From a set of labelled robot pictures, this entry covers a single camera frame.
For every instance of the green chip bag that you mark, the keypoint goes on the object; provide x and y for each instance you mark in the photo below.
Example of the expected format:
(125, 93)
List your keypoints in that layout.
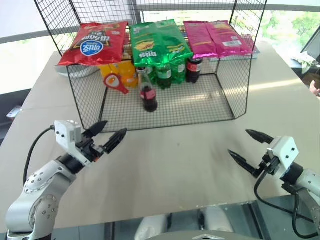
(157, 42)

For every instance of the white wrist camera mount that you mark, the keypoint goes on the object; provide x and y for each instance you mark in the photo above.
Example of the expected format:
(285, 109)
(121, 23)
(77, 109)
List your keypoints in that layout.
(65, 136)
(285, 148)

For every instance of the plastic cola bottle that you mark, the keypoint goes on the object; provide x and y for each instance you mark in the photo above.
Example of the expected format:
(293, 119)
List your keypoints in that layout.
(193, 71)

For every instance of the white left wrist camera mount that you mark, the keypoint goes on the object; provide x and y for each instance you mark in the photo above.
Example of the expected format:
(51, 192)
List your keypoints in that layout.
(65, 136)

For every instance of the orange soda bottle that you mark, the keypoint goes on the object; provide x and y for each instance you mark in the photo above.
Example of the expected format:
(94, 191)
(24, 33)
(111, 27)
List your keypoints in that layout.
(106, 69)
(128, 75)

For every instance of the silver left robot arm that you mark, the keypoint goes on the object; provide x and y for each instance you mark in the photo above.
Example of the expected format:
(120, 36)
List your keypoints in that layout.
(42, 185)

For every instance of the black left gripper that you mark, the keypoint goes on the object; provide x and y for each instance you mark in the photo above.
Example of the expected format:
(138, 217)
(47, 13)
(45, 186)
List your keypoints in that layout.
(89, 150)

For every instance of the red chip bag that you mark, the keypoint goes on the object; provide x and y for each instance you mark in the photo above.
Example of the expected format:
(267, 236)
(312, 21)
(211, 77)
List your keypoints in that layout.
(96, 42)

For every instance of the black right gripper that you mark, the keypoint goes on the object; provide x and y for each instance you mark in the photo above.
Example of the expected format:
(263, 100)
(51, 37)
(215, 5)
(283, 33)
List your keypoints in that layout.
(270, 166)

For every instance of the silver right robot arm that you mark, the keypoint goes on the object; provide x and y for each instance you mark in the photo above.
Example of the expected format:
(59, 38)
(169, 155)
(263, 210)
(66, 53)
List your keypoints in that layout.
(308, 185)

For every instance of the white flat object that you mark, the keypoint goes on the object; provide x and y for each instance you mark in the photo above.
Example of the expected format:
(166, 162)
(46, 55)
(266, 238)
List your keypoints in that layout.
(80, 71)

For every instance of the grey rounded robot shape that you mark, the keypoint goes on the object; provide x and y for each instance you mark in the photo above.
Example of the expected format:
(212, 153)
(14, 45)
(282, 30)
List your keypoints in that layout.
(151, 226)

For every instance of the crumpled pale cloth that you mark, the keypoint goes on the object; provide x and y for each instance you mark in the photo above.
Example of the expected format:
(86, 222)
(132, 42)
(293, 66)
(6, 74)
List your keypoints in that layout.
(306, 61)

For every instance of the pink chip bag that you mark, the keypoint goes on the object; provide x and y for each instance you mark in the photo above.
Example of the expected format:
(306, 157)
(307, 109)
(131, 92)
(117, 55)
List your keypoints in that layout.
(228, 40)
(197, 40)

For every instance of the glass cola bottle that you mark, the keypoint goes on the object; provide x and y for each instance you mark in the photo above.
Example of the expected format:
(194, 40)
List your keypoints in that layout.
(149, 97)

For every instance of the green soda bottle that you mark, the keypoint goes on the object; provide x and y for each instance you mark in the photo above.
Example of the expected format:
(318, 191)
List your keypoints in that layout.
(178, 72)
(163, 77)
(151, 73)

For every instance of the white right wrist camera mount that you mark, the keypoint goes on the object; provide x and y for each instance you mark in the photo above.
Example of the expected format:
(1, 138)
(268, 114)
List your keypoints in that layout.
(285, 148)

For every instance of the bystander bare hand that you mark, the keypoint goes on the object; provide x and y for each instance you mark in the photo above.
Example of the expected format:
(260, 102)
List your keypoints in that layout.
(315, 88)

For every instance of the dark computer monitor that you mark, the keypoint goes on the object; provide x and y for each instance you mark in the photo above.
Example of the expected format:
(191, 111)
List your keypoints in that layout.
(313, 42)

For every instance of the clear plastic bottle top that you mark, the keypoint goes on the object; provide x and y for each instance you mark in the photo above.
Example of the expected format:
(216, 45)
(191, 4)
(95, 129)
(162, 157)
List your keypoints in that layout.
(141, 69)

